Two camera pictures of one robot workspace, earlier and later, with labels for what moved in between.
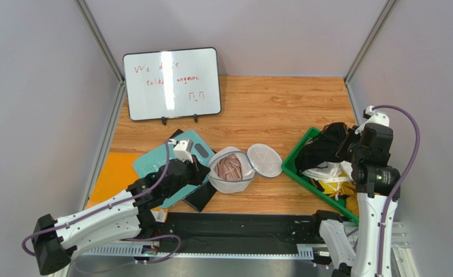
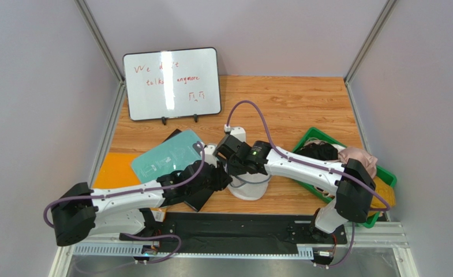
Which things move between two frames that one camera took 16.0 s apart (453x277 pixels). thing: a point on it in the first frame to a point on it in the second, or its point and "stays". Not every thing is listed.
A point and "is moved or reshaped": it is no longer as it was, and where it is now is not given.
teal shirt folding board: (158, 158) stays
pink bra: (229, 168) is moved or reshaped
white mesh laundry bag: (260, 160) is moved or reshaped
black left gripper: (199, 171) to (221, 179)
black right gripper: (350, 142) to (226, 146)
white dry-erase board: (172, 83) stays
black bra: (329, 146) is moved or reshaped
